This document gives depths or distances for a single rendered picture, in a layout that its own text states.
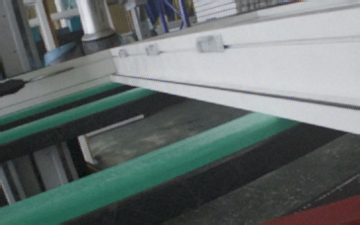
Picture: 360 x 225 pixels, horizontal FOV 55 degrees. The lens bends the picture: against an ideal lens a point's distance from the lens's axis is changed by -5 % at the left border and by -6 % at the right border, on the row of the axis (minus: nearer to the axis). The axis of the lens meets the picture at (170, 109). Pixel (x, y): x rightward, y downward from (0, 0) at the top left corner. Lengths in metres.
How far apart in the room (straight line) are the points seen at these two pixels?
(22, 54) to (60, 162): 0.52
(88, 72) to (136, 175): 0.62
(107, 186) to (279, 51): 0.16
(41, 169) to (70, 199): 1.54
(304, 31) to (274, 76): 0.06
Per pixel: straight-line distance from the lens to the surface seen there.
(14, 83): 0.71
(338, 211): 0.59
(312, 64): 0.27
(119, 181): 0.24
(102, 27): 1.54
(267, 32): 0.30
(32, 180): 1.78
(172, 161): 0.24
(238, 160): 0.26
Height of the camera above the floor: 0.95
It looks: 12 degrees down
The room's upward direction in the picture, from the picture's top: 15 degrees counter-clockwise
